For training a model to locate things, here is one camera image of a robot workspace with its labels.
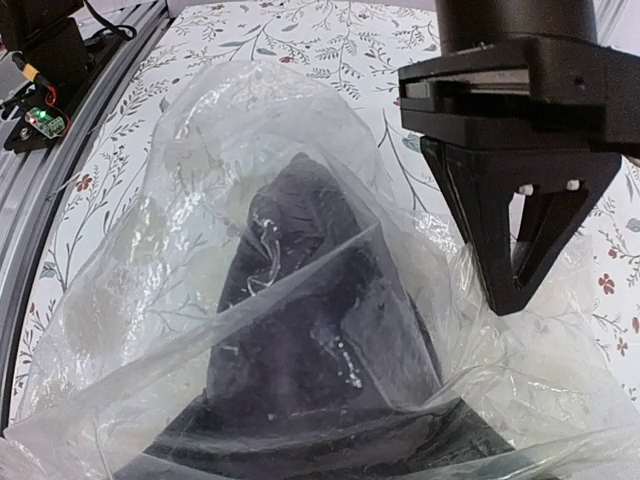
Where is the floral table mat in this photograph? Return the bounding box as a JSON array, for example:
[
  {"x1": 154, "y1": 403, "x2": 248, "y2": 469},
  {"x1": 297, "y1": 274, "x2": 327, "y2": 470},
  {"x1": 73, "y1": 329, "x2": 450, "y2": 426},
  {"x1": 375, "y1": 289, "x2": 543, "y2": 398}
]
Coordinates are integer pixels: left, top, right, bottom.
[{"x1": 0, "y1": 0, "x2": 640, "y2": 480}]

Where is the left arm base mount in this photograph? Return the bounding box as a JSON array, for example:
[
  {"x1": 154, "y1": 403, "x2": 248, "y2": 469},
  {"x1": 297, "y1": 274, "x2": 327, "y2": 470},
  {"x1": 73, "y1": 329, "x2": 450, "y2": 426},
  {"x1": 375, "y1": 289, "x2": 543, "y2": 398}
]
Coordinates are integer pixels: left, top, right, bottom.
[{"x1": 1, "y1": 1, "x2": 137, "y2": 153}]

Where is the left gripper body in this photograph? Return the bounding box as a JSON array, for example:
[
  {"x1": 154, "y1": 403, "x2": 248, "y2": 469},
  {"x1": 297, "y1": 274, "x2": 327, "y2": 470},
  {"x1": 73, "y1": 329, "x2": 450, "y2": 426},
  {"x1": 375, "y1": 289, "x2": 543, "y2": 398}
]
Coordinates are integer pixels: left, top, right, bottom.
[{"x1": 398, "y1": 37, "x2": 639, "y2": 153}]

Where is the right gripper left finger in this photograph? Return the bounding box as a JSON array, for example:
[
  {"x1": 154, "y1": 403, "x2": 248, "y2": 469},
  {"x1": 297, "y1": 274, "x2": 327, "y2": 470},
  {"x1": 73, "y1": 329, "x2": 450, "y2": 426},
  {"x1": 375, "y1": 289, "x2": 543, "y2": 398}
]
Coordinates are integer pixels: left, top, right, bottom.
[{"x1": 114, "y1": 395, "x2": 388, "y2": 479}]

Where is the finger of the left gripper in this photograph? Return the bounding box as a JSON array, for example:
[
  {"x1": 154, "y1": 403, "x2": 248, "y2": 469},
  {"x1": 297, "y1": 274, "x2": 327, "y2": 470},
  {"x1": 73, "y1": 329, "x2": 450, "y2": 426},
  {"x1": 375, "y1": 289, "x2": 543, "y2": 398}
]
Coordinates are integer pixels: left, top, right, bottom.
[{"x1": 420, "y1": 138, "x2": 621, "y2": 315}]

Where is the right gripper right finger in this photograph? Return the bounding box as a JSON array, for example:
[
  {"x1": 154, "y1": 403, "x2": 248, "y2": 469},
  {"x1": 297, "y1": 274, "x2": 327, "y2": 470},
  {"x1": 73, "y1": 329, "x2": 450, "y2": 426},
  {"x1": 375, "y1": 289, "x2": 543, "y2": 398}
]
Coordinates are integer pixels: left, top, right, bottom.
[{"x1": 401, "y1": 401, "x2": 530, "y2": 479}]

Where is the dark purple fake eggplant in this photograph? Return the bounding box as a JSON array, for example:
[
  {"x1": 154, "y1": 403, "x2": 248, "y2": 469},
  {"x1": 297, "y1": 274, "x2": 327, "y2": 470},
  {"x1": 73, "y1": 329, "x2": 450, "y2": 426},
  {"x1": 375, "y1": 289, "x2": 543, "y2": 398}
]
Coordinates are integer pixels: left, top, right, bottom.
[{"x1": 206, "y1": 153, "x2": 441, "y2": 417}]

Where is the clear zip top bag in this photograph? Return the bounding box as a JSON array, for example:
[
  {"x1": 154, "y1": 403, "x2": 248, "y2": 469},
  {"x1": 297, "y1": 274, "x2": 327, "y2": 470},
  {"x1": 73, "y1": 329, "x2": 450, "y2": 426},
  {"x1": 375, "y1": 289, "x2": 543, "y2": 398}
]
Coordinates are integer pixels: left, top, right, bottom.
[{"x1": 0, "y1": 59, "x2": 640, "y2": 480}]

